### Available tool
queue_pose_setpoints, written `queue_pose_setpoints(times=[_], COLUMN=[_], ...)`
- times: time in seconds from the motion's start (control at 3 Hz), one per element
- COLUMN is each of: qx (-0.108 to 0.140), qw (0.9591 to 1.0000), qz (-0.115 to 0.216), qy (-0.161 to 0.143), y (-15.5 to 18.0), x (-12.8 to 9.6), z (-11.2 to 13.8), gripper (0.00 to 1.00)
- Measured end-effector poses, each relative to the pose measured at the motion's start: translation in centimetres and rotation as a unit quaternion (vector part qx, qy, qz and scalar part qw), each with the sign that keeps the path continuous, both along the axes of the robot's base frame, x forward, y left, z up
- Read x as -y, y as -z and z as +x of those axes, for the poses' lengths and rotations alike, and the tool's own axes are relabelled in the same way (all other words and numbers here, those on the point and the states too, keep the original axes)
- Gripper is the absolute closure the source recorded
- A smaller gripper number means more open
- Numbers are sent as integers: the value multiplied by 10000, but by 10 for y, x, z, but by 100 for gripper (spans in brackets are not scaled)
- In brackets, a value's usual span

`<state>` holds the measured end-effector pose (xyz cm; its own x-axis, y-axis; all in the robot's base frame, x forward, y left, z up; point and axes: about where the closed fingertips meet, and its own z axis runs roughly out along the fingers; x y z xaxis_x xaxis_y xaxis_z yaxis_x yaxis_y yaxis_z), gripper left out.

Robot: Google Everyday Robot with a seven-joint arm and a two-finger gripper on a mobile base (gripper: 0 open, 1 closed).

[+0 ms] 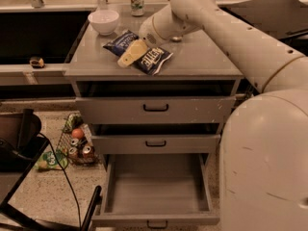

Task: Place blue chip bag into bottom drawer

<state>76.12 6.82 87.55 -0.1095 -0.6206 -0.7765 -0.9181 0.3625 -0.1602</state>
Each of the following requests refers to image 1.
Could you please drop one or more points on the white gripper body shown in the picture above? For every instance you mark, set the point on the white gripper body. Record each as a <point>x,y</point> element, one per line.
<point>148,32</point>

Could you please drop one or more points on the grey drawer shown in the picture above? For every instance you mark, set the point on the grey drawer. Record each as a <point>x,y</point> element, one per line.
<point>155,138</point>
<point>156,191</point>
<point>156,102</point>

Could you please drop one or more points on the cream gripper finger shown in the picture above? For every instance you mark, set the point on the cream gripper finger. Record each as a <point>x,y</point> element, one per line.
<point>135,50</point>

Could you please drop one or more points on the green snack bag in basket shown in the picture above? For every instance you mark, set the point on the green snack bag in basket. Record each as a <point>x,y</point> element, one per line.
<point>73,121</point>

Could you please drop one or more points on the upright green soda can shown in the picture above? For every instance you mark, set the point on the upright green soda can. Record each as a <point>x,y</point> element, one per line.
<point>137,7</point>

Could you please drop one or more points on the green chip bag on floor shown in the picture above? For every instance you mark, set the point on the green chip bag on floor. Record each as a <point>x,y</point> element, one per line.
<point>51,161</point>

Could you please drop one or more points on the grey middle drawer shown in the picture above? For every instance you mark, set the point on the grey middle drawer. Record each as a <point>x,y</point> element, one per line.
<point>155,138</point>

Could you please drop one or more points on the yellow tape measure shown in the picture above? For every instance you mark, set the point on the yellow tape measure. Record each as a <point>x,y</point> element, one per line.
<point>37,62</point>

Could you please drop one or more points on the wire basket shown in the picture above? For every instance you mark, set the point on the wire basket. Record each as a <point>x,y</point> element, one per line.
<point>64,145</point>

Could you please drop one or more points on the orange soda can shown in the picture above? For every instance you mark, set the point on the orange soda can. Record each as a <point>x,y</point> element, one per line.
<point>73,153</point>

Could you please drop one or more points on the white bowl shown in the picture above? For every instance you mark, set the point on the white bowl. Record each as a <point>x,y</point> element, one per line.
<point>104,22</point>

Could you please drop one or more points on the grey top drawer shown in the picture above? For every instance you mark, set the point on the grey top drawer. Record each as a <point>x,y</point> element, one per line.
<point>156,102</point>

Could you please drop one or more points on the silver soda can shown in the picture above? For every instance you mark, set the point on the silver soda can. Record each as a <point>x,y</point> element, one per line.
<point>74,142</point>

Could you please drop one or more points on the orange fruit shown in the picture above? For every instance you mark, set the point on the orange fruit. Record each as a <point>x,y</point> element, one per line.
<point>77,133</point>

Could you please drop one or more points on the blue Kettle chip bag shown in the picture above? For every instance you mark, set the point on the blue Kettle chip bag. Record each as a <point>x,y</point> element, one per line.
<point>150,63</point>

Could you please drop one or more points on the grey bottom drawer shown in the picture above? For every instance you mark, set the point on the grey bottom drawer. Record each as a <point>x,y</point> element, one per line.
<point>156,191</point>

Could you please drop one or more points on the black chair left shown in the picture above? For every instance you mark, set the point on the black chair left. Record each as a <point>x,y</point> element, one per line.
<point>20,147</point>

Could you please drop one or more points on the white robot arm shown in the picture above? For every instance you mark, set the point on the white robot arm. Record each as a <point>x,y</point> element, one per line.
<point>263,156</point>

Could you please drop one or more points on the lying blue Pepsi can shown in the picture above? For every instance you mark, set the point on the lying blue Pepsi can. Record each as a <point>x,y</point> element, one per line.
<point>176,39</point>

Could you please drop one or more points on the red soda can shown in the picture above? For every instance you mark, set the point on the red soda can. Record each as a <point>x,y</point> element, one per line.
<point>88,152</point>

